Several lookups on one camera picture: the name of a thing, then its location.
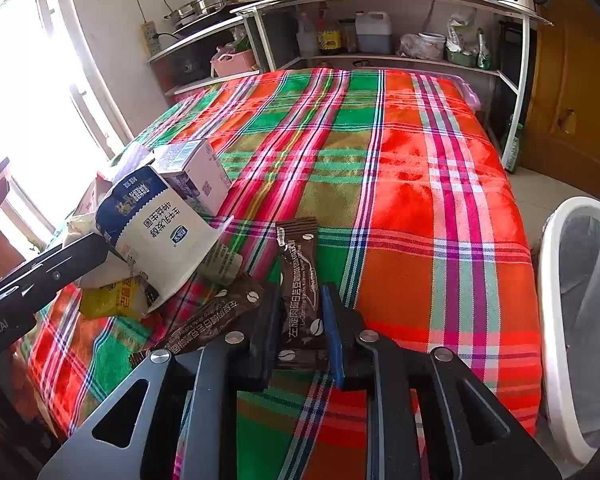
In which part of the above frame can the yellow snack wrapper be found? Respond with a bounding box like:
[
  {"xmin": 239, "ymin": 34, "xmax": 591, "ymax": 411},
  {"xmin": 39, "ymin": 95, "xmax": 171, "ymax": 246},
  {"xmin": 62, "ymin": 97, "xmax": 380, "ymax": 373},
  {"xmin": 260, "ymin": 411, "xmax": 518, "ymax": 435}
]
[{"xmin": 79, "ymin": 278, "xmax": 148, "ymax": 321}]

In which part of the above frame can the brown coffee sachet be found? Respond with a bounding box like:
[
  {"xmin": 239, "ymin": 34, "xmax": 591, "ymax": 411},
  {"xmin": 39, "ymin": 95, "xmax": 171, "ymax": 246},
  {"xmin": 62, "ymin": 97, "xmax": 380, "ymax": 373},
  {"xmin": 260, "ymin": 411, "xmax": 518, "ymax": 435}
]
[
  {"xmin": 129, "ymin": 274, "xmax": 264, "ymax": 368},
  {"xmin": 276, "ymin": 217, "xmax": 328, "ymax": 370}
]

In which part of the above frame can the white trash bin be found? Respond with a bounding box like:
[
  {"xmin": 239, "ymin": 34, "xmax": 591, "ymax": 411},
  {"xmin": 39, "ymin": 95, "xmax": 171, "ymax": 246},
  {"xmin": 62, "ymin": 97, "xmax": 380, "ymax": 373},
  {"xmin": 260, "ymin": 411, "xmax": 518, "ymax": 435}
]
[{"xmin": 538, "ymin": 196, "xmax": 600, "ymax": 466}]

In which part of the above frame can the dark sauce bottle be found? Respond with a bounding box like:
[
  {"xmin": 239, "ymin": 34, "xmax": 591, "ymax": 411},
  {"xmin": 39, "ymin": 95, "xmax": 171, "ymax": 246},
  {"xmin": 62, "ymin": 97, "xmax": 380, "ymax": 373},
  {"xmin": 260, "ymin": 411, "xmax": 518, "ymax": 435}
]
[{"xmin": 317, "ymin": 2, "xmax": 342, "ymax": 55}]

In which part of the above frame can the pink plastic basket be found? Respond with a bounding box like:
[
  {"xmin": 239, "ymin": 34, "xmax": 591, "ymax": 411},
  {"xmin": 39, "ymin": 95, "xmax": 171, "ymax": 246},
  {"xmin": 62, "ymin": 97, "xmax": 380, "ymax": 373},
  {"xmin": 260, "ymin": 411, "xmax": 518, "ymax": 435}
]
[{"xmin": 211, "ymin": 48, "xmax": 258, "ymax": 77}]

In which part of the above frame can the purple milk carton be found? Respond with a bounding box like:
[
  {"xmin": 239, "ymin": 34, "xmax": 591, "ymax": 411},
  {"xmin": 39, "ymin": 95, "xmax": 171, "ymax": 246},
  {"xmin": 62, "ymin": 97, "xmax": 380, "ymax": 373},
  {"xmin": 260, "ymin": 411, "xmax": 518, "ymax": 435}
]
[{"xmin": 151, "ymin": 139, "xmax": 232, "ymax": 217}]

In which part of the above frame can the pink storage box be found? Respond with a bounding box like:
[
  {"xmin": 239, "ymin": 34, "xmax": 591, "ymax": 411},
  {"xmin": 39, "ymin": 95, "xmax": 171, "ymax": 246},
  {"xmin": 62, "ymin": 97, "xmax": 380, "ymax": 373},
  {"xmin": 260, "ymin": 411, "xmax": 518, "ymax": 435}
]
[{"xmin": 448, "ymin": 75, "xmax": 482, "ymax": 113}]

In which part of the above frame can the white plastic jug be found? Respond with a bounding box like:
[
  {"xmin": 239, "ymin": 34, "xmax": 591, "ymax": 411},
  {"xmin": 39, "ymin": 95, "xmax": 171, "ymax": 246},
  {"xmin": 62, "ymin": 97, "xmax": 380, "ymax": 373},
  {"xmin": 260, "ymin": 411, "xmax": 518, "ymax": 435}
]
[{"xmin": 355, "ymin": 11, "xmax": 392, "ymax": 55}]

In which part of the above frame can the wooden door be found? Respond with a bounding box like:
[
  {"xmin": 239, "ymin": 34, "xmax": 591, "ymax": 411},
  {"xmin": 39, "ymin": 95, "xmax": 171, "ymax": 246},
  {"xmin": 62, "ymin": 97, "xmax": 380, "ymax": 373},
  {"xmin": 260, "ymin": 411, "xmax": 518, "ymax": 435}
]
[{"xmin": 521, "ymin": 0, "xmax": 600, "ymax": 198}]

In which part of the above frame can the grey metal shelf rack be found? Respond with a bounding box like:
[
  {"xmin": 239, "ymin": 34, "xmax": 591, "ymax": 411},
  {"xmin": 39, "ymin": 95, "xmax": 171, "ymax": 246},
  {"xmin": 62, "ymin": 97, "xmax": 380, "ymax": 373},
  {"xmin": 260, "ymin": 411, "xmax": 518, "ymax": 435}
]
[{"xmin": 148, "ymin": 0, "xmax": 552, "ymax": 162}]

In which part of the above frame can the clear trash bag liner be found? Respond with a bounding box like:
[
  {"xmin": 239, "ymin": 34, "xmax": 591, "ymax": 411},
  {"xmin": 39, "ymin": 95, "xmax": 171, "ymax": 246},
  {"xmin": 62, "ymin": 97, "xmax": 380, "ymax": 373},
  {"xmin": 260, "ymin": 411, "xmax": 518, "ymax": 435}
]
[{"xmin": 559, "ymin": 217, "xmax": 600, "ymax": 446}]

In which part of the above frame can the white power strip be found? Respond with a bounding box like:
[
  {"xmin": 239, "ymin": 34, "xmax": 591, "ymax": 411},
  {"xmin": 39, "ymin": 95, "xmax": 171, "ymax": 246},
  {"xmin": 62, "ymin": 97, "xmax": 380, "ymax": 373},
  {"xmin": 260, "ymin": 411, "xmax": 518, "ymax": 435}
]
[{"xmin": 140, "ymin": 21, "xmax": 161, "ymax": 58}]

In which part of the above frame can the stainless steel pot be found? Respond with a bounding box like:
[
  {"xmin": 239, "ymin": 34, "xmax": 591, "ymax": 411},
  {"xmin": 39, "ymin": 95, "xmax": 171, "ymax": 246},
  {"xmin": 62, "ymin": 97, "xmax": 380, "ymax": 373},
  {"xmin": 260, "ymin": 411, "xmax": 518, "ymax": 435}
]
[{"xmin": 163, "ymin": 0, "xmax": 239, "ymax": 29}]

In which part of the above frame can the colourful plaid tablecloth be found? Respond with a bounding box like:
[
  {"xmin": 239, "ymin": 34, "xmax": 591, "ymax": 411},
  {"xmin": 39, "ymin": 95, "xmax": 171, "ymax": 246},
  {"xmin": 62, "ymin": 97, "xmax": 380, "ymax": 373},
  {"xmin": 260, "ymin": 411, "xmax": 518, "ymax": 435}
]
[{"xmin": 20, "ymin": 68, "xmax": 542, "ymax": 479}]

